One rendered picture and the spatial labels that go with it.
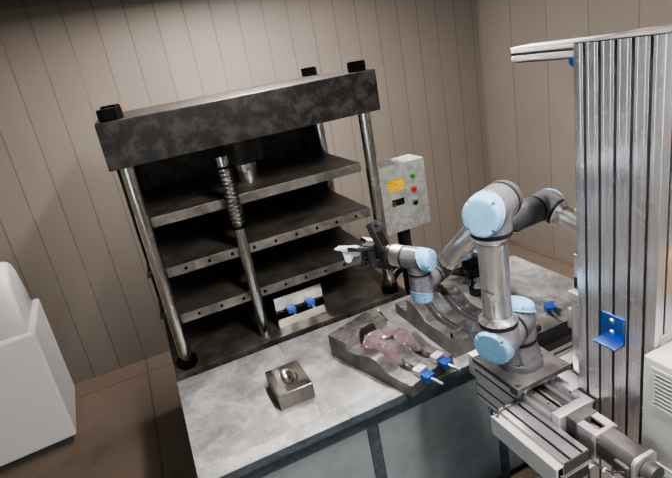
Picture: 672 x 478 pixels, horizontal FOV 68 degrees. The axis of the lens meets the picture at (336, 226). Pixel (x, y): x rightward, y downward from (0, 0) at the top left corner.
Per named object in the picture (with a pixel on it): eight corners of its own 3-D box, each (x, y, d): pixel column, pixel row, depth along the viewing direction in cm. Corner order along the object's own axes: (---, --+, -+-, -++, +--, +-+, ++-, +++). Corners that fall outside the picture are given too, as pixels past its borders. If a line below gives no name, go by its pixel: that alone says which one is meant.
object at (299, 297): (326, 311, 278) (320, 283, 272) (280, 328, 269) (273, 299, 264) (296, 281, 322) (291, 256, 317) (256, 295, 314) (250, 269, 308)
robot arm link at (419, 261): (427, 278, 160) (424, 254, 157) (398, 273, 167) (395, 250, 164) (440, 268, 165) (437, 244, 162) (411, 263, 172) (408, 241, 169)
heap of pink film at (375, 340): (425, 348, 216) (423, 332, 214) (397, 368, 206) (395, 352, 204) (382, 330, 236) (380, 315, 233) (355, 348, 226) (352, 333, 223)
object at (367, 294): (407, 299, 287) (406, 290, 285) (179, 386, 245) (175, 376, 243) (347, 257, 362) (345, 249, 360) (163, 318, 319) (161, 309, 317)
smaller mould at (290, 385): (315, 396, 207) (312, 382, 205) (281, 411, 203) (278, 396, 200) (299, 372, 225) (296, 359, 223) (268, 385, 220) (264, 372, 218)
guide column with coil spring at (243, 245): (284, 387, 275) (228, 155, 233) (275, 391, 273) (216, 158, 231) (281, 382, 280) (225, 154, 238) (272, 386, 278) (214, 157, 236)
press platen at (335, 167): (361, 171, 271) (360, 162, 269) (153, 228, 235) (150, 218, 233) (315, 156, 333) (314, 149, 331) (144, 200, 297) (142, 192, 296)
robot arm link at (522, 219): (535, 224, 198) (462, 267, 239) (550, 215, 204) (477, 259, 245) (518, 199, 201) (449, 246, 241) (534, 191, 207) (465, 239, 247)
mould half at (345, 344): (454, 365, 211) (451, 342, 208) (413, 397, 196) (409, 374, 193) (371, 329, 249) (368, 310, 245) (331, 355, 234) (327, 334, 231)
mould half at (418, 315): (503, 337, 224) (501, 310, 220) (454, 358, 215) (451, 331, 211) (438, 297, 268) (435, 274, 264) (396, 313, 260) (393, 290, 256)
